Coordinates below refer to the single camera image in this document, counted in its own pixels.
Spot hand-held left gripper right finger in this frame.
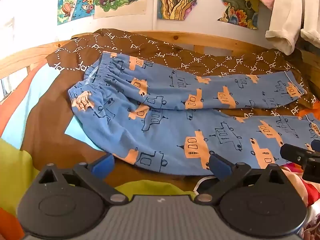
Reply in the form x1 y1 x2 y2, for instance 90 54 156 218
194 153 288 205

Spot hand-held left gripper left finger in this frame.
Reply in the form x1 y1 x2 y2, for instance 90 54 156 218
37 154 130 206

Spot blue printed pants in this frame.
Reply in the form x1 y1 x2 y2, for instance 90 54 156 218
67 52 320 176

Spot colour-block bedsheet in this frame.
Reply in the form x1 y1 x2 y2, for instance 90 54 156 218
0 61 198 240

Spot brown patterned blanket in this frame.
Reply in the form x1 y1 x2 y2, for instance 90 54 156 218
46 28 318 121

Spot white cable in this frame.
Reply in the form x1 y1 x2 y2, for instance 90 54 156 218
193 175 218 193

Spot wooden bed frame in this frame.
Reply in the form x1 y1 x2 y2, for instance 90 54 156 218
0 31 320 101

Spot torn colourful wall poster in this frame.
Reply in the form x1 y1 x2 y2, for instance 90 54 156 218
214 0 259 30

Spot white wall pipe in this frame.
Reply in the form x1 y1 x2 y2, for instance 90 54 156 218
151 0 158 32

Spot blue cartoon wall poster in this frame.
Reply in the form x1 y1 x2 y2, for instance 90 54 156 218
57 0 97 26

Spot yellow plants wall poster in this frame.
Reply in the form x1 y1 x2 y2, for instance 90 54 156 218
157 0 216 21

